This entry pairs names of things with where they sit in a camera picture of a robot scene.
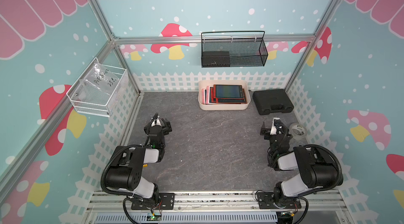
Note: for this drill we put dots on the red writing tablet top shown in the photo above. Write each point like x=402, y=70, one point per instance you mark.
x=228, y=94

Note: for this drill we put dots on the green circuit board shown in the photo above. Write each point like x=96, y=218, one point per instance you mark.
x=154, y=217

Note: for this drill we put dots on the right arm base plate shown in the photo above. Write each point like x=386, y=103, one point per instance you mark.
x=268, y=200

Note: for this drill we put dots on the black mesh wall basket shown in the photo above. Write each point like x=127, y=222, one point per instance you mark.
x=246, y=48

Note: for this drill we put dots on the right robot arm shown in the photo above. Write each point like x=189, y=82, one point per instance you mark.
x=318, y=168

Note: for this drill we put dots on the pink writing tablet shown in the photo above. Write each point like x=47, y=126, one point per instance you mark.
x=206, y=96

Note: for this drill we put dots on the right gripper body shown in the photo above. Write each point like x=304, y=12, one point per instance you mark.
x=269, y=136

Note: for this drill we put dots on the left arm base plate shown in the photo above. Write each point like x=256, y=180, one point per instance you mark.
x=165, y=201

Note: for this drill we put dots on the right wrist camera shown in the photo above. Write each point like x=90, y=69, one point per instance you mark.
x=277, y=126

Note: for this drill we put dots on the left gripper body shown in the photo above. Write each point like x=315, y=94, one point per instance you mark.
x=165, y=129

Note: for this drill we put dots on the white wire wall basket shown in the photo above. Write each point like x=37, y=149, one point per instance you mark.
x=93, y=102

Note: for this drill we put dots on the clear plastic bag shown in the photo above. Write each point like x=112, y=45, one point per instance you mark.
x=100, y=78

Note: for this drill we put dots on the white plastic storage box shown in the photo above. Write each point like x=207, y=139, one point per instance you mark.
x=205, y=83

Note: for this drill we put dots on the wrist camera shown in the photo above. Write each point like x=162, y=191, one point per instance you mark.
x=277, y=126
x=155, y=122

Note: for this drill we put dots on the black plastic tool case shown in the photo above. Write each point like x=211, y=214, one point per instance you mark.
x=272, y=101

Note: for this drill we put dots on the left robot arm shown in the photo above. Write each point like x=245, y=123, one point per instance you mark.
x=123, y=173

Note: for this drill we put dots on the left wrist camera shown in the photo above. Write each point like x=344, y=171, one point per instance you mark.
x=155, y=122

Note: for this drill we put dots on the clear tape roll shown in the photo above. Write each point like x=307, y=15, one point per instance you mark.
x=298, y=131

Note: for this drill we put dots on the red writing tablet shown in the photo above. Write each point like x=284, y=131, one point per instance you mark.
x=228, y=94
x=210, y=95

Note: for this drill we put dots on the black box in basket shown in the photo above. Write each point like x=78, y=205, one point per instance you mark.
x=215, y=59

